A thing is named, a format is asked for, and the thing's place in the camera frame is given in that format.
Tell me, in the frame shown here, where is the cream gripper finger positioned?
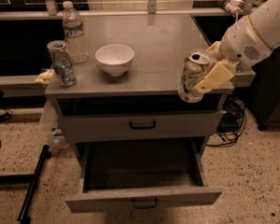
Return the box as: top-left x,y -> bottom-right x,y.
192,61 -> 237,94

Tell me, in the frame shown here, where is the white green 7up can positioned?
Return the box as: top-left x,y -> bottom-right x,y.
178,49 -> 212,103

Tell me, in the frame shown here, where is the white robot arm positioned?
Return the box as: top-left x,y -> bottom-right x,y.
190,0 -> 280,94

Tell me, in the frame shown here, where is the grey drawer cabinet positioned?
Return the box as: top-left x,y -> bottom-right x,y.
44,13 -> 235,215

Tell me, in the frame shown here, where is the open lower drawer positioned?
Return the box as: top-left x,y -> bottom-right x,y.
65,138 -> 222,213

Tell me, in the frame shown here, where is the closed upper drawer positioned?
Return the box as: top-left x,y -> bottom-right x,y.
58,110 -> 223,143

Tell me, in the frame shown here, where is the silver patterned soda can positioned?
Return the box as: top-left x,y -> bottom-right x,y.
47,40 -> 77,87

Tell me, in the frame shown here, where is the white power strip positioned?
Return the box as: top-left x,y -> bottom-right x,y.
216,0 -> 244,17

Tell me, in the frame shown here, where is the white ceramic bowl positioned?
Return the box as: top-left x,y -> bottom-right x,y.
95,44 -> 134,77

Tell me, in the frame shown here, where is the clear plastic water bottle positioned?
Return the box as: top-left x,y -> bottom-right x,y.
63,1 -> 88,63

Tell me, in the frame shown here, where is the clear plastic bag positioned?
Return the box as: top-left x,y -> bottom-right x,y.
39,100 -> 70,149

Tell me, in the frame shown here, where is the black metal stand leg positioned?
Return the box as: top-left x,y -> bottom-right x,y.
17,145 -> 51,224

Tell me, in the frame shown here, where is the black cable bundle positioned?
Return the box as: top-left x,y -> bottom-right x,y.
206,96 -> 248,147

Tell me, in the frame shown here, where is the metal rail frame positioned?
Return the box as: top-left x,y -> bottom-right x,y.
0,0 -> 272,21

